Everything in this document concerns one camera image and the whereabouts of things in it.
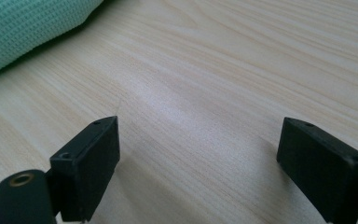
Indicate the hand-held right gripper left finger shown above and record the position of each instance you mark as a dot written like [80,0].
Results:
[87,168]

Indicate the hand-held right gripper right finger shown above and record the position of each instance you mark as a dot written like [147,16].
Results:
[323,174]

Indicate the mint green garment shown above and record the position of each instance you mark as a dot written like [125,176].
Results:
[24,28]

